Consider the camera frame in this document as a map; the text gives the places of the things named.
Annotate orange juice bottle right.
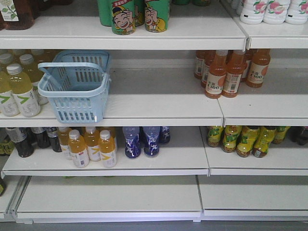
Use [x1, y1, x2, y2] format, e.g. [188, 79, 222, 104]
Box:
[99, 130, 117, 168]

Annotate light blue plastic basket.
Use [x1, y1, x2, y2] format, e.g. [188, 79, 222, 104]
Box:
[38, 50, 111, 124]

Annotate green cartoon bottle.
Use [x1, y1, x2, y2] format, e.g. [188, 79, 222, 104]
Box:
[144, 0, 168, 33]
[109, 0, 135, 35]

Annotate yellow lemon tea bottle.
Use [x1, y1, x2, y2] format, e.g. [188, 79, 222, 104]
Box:
[222, 125, 243, 153]
[236, 126, 260, 157]
[207, 126, 224, 147]
[252, 126, 276, 158]

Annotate orange juice bottle middle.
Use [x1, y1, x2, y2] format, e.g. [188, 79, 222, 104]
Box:
[84, 127, 101, 162]

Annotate blue sports drink bottle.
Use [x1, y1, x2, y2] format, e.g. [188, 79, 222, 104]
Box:
[143, 126, 160, 157]
[122, 127, 141, 158]

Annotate pale yellow drink bottle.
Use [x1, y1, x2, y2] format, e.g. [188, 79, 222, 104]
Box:
[19, 54, 48, 105]
[0, 68, 20, 116]
[6, 64, 40, 117]

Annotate orange juice bottle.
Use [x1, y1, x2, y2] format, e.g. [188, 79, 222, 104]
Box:
[99, 130, 117, 168]
[84, 127, 101, 162]
[68, 129, 90, 168]

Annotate pale yellow drink bottle right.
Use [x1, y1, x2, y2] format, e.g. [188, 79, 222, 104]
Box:
[19, 54, 48, 105]

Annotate orange C100 bottle right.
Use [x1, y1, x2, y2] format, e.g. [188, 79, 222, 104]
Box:
[246, 49, 270, 88]

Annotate pale yellow drink bottle left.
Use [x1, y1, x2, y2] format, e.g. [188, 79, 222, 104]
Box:
[0, 68, 20, 116]

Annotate orange C100 bottle front left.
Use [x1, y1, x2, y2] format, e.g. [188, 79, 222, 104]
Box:
[205, 50, 228, 99]

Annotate green cartoon bottle right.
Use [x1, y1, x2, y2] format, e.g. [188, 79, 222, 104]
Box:
[144, 0, 168, 33]

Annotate dark drink bottle middle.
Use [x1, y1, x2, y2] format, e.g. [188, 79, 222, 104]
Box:
[31, 127, 51, 149]

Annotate white ad milk bottle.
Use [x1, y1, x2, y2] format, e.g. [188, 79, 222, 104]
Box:
[240, 0, 267, 25]
[285, 0, 308, 25]
[263, 0, 291, 25]

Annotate green cartoon bottle left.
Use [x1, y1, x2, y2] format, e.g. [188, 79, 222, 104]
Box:
[109, 0, 135, 35]

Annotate orange c100 bottle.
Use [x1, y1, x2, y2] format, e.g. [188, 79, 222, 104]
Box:
[205, 50, 228, 99]
[221, 50, 246, 98]
[246, 49, 270, 88]

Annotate blue sports drink bottle right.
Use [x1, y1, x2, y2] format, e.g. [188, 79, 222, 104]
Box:
[143, 126, 160, 157]

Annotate orange juice bottle left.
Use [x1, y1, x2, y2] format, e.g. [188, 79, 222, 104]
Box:
[68, 129, 90, 168]

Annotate orange C100 bottle front middle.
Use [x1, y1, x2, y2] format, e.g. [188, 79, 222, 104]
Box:
[221, 50, 246, 98]

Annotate pale yellow drink bottle middle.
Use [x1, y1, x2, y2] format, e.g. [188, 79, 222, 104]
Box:
[6, 64, 40, 117]

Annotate white metal shelf unit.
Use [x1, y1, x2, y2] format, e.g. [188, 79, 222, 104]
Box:
[0, 0, 308, 224]

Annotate dark drink bottle right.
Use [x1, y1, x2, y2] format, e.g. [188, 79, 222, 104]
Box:
[45, 127, 62, 153]

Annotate dark drink bottle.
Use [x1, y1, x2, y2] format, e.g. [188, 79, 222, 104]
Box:
[31, 127, 51, 149]
[45, 127, 62, 153]
[5, 128, 34, 158]

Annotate blue sports drink bottle left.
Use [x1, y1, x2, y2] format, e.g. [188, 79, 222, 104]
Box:
[122, 127, 141, 158]

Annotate dark drink bottle left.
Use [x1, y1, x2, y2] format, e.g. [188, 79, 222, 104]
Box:
[5, 128, 34, 158]

